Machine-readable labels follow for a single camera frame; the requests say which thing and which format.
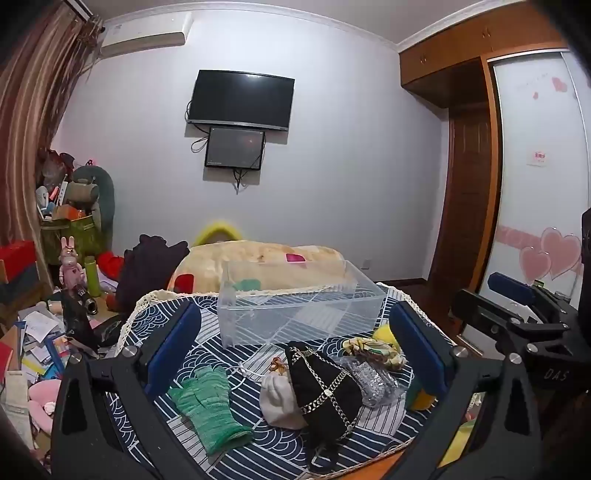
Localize brown wooden door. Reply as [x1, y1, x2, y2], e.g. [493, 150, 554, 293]
[427, 108, 492, 287]

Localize blue patterned cloth with lace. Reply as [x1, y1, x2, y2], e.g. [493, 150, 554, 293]
[104, 281, 462, 480]

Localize striped pink and gold curtain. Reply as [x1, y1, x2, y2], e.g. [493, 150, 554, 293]
[0, 0, 105, 259]

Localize dark purple clothing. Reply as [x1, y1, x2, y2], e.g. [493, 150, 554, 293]
[115, 234, 190, 315]

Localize small black wall monitor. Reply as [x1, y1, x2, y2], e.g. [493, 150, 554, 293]
[205, 127, 267, 169]

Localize white sliding wardrobe door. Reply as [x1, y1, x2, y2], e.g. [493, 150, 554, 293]
[480, 51, 591, 308]

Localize black bag with gold chain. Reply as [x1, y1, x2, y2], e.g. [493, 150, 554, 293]
[284, 342, 364, 474]

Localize green knit glove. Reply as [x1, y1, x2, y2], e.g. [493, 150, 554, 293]
[167, 367, 254, 455]

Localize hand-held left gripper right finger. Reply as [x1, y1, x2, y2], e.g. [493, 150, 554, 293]
[388, 301, 544, 480]

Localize clear plastic storage box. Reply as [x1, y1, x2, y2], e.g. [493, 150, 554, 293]
[218, 259, 386, 348]

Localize dark grey box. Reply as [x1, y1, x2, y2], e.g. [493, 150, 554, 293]
[0, 265, 41, 298]

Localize pink plush slippers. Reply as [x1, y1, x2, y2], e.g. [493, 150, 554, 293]
[28, 381, 58, 432]

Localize green bin of clutter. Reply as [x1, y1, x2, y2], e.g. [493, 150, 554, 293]
[37, 148, 100, 222]

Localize wooden wardrobe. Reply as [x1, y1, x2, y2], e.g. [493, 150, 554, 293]
[399, 9, 573, 287]

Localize red fabric item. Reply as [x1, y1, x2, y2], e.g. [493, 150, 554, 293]
[97, 251, 123, 282]

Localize black wall television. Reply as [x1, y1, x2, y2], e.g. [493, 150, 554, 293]
[187, 70, 295, 132]

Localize pile of papers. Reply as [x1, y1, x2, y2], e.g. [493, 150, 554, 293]
[0, 305, 70, 444]

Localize yellow plush cushion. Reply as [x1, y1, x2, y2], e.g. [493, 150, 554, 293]
[193, 220, 241, 247]

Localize white drawstring pouch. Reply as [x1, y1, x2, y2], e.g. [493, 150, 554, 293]
[259, 357, 308, 428]

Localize yellow and green sponge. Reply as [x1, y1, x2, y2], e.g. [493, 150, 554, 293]
[405, 383, 437, 411]

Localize pink heart decals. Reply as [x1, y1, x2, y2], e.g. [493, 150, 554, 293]
[519, 226, 583, 282]

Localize red box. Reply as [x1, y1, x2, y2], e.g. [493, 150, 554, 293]
[0, 240, 38, 274]

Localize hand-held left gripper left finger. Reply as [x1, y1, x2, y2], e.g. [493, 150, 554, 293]
[50, 302, 204, 480]

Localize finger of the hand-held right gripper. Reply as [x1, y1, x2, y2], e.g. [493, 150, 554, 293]
[450, 288, 539, 346]
[488, 271, 540, 306]

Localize pink rabbit figure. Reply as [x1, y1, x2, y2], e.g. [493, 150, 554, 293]
[59, 236, 86, 289]

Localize white curtain rail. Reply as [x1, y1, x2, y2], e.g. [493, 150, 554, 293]
[62, 0, 93, 20]

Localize black television cable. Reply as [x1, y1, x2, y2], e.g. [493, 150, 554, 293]
[187, 99, 209, 154]

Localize floral fabric scrunchie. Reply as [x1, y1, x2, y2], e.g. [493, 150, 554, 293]
[342, 337, 407, 370]

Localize green storage bag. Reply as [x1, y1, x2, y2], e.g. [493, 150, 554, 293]
[41, 215, 107, 264]

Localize white air conditioner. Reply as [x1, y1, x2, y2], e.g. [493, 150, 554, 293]
[99, 11, 192, 58]

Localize green bottle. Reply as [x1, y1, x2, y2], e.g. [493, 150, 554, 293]
[84, 255, 102, 296]

